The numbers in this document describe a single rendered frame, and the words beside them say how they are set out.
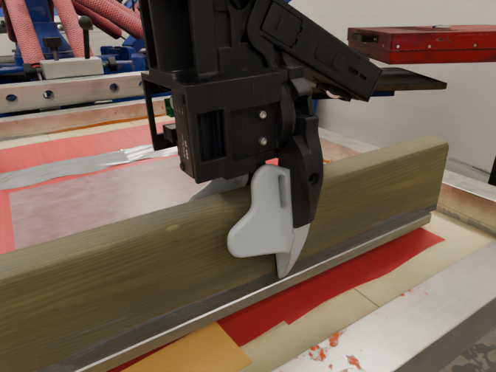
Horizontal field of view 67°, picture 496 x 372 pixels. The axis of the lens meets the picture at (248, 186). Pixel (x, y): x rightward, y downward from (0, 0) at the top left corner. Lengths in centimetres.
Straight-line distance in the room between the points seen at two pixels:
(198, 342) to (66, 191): 33
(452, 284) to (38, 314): 27
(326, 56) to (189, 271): 16
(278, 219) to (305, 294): 10
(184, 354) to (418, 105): 243
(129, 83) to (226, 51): 73
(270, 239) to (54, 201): 35
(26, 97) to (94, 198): 43
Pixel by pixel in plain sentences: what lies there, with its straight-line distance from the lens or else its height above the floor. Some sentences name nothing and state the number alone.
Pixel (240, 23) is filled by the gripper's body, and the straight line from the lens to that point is 22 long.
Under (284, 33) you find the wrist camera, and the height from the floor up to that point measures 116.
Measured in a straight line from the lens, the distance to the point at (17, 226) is 50.
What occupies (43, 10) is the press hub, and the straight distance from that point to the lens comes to 150.
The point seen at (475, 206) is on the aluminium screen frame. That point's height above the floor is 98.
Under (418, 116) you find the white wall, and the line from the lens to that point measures 262.
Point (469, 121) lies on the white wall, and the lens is 246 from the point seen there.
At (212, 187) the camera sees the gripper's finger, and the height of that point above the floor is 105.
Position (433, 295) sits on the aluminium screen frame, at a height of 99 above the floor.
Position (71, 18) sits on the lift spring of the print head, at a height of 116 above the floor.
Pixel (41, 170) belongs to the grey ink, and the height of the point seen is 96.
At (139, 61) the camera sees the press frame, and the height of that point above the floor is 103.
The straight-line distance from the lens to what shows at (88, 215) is 48.
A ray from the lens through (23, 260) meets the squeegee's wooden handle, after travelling 23.
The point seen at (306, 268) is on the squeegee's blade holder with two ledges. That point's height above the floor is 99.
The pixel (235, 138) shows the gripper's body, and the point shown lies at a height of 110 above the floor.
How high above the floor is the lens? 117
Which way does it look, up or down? 25 degrees down
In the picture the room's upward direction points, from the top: 1 degrees counter-clockwise
